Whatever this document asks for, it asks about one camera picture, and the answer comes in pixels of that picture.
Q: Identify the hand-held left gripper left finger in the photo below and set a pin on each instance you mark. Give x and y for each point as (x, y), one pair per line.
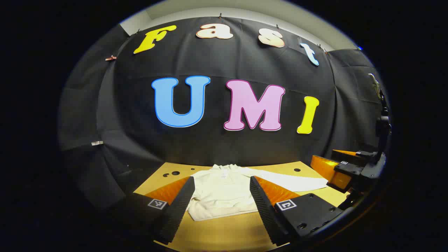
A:
(176, 213)

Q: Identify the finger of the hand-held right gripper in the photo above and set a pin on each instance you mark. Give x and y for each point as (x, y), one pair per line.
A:
(346, 169)
(364, 155)

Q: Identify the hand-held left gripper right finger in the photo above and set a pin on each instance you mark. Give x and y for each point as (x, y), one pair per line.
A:
(266, 213)

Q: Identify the small silver clip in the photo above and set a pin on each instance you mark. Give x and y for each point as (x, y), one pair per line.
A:
(97, 142)

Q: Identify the small red clip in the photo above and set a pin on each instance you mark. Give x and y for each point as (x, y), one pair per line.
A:
(111, 58)

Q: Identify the black backdrop cloth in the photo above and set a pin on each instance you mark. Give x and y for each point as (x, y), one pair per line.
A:
(217, 147)

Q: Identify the white hooded sweatshirt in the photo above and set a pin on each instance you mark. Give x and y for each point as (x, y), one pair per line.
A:
(224, 189)

